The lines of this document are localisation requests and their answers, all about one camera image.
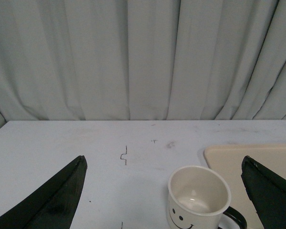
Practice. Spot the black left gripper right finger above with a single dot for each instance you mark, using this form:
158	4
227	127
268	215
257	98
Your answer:
267	192

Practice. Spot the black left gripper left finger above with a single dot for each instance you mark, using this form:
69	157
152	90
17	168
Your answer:
52	205

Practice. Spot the cream smiley face mug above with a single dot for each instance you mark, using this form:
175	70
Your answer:
198	197

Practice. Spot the beige square plate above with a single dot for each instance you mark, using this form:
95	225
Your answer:
226	161

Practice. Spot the white pleated curtain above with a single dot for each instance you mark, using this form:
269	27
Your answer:
142	60

